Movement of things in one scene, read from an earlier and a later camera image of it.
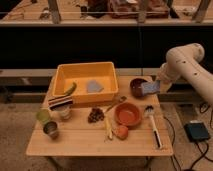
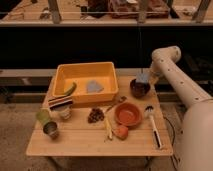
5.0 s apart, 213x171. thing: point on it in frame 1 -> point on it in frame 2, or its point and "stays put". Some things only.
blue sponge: (150, 87) -> (142, 78)
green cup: (43, 115) stays put
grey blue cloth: (93, 86) stays put
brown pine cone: (95, 115) stays put
